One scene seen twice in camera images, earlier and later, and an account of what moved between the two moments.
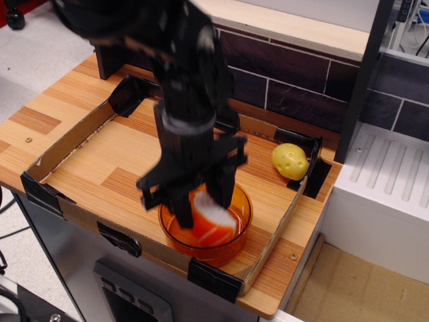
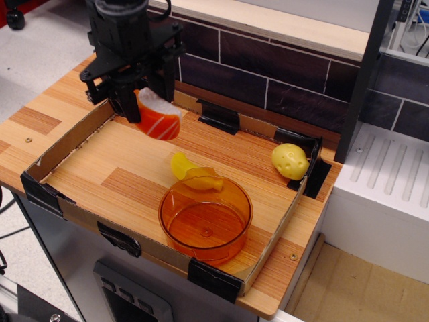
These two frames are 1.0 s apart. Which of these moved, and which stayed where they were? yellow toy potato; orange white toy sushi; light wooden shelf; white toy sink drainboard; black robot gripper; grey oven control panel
Moved: orange white toy sushi; black robot gripper
Stayed: white toy sink drainboard; yellow toy potato; light wooden shelf; grey oven control panel
